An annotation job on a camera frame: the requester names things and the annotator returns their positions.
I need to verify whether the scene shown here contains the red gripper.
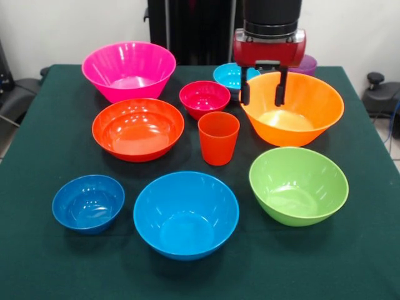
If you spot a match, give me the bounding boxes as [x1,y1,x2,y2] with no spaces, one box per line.
[232,28,308,108]

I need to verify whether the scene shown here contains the red-orange plastic cup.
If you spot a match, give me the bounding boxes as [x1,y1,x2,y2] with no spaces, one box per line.
[197,111,241,166]

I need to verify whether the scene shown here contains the green bowl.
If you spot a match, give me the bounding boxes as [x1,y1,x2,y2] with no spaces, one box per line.
[249,146,349,228]

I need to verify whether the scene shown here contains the medium light blue bowl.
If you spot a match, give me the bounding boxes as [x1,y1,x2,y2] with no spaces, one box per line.
[132,171,240,262]

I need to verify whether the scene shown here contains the small light blue bowl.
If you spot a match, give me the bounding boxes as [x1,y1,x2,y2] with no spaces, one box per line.
[212,62,261,92]

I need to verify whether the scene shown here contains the large orange bowl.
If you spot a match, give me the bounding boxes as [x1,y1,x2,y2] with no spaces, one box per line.
[239,71,345,148]

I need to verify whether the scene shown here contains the purple translucent cup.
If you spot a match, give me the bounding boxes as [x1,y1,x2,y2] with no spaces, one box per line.
[296,54,318,77]

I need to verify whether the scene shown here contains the small crimson bowl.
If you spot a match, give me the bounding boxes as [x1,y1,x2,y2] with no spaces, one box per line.
[179,80,231,121]

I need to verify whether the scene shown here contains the black chair base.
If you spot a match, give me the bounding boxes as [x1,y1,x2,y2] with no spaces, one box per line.
[361,72,400,140]
[0,39,51,126]

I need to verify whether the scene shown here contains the wide red-orange bowl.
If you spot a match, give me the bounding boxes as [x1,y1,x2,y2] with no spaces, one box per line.
[91,97,185,163]

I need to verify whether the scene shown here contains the large pink bowl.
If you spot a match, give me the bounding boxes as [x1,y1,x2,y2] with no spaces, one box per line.
[81,41,177,104]

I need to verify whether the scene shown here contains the small dark blue bowl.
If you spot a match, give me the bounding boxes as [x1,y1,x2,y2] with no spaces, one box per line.
[51,174,126,236]

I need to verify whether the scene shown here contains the dark green table cloth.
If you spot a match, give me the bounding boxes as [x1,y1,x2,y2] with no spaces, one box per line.
[0,64,400,300]

